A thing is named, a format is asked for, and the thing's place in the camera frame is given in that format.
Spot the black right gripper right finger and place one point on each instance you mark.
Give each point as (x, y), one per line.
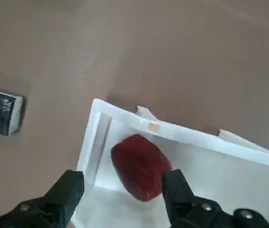
(184, 209)

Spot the small black printed box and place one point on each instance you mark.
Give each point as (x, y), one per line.
(1, 114)

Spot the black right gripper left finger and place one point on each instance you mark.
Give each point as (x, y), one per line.
(53, 204)

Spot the red apple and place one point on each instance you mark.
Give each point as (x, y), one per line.
(139, 164)

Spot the white plastic box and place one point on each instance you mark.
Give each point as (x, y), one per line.
(220, 166)

